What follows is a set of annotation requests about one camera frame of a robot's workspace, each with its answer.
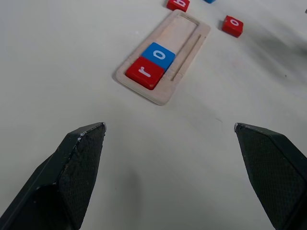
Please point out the blue tile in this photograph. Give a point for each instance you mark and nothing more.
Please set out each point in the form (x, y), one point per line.
(209, 1)

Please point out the wooden block tray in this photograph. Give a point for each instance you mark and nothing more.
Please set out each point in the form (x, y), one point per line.
(168, 33)

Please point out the red tile letter o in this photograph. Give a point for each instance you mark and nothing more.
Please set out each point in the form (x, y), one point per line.
(233, 26)

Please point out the red tile letter b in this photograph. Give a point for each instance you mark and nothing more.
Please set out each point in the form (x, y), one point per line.
(178, 4)

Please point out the red tile letter r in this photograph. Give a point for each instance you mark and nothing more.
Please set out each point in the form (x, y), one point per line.
(144, 74)

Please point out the blue tile letter o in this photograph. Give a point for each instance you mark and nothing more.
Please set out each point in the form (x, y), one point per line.
(158, 55)

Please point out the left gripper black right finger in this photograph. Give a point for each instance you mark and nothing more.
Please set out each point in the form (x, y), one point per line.
(275, 172)

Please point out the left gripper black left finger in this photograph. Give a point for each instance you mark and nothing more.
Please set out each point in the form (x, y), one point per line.
(72, 172)

